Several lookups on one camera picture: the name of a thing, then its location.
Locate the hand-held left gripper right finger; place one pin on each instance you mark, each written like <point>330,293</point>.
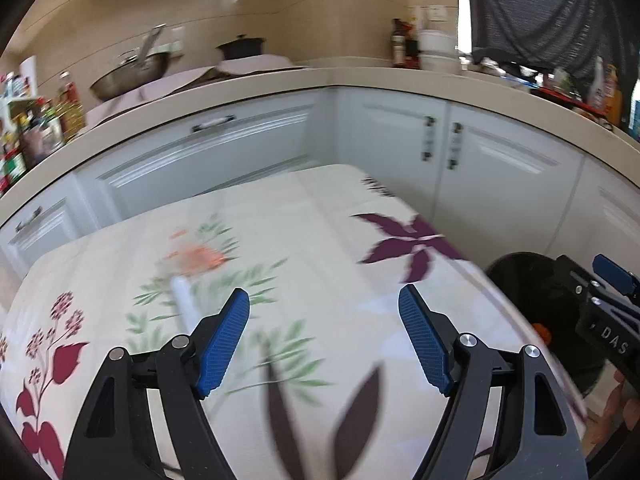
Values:
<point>425,345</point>

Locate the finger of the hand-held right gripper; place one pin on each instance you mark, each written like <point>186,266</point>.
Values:
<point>615,272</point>
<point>575,277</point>

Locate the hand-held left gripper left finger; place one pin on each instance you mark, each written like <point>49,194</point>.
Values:
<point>225,345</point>

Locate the black trash bin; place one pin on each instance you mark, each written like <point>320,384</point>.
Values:
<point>530,290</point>

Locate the person's right hand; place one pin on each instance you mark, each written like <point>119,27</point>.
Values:
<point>612,412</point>

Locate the large white cabinet door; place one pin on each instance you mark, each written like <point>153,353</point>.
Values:
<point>610,215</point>

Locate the floral tablecloth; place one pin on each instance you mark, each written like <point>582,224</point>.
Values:
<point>310,240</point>

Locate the blue and white bottle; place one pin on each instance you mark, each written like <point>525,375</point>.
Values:
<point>635,112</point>

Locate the orange detergent bottle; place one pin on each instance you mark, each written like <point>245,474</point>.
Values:
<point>612,95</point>

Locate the white spray bottle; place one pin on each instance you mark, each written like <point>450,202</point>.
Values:
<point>596,87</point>

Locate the red tray with clutter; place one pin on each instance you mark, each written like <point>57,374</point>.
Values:
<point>557,91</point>

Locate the small white cabinet door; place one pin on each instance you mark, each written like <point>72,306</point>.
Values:
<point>45,240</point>

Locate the wide white cabinet door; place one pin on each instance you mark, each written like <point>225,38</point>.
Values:
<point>260,135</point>

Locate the narrow white cabinet door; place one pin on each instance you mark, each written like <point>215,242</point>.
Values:
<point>385,135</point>

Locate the white container stack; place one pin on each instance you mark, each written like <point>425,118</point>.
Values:
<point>437,52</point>

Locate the pink stove cover cloth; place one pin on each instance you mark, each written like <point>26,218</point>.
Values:
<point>200,77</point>

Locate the dark grey curtain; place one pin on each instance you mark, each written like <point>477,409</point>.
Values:
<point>545,10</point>

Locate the beige kitchen countertop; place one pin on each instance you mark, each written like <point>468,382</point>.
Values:
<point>350,80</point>

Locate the red capped sauce bottle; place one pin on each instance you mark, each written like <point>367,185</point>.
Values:
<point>412,50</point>

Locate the yellow cooking oil bottle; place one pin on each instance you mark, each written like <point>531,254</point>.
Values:
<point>70,110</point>

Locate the steel wok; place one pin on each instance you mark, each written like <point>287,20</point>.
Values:
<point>132,77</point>

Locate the dark sauce bottle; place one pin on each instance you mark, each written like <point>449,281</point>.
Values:
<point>398,47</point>

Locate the group of condiment bottles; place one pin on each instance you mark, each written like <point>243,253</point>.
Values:
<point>22,135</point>

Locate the black lidded pot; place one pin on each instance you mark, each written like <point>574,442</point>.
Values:
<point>241,49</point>

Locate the white wall switch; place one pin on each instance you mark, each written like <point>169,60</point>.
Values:
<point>435,13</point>

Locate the white wall socket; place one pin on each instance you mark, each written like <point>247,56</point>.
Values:
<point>176,40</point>

